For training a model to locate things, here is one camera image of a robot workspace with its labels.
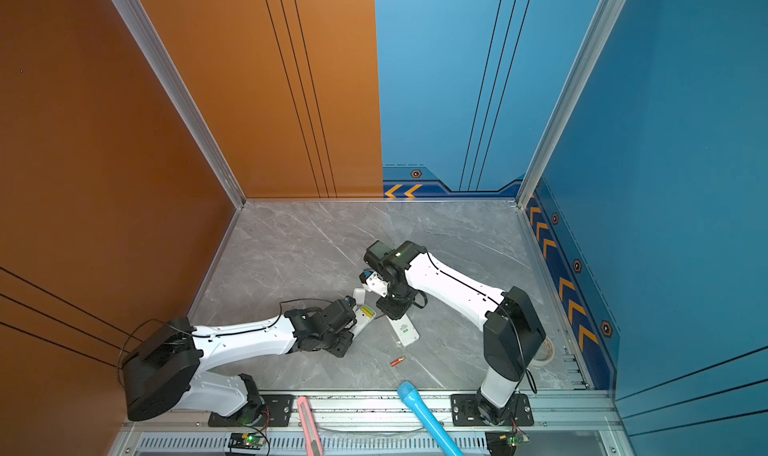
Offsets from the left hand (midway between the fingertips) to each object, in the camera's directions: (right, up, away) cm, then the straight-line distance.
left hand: (346, 337), depth 85 cm
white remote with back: (+17, +2, 0) cm, 17 cm away
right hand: (+13, +9, -6) cm, 17 cm away
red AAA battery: (+15, -5, -4) cm, 16 cm away
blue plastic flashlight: (+21, -13, -14) cm, 29 cm away
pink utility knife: (-6, -18, -16) cm, 24 cm away
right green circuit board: (+40, -20, -14) cm, 47 cm away
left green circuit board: (-20, -19, -15) cm, 32 cm away
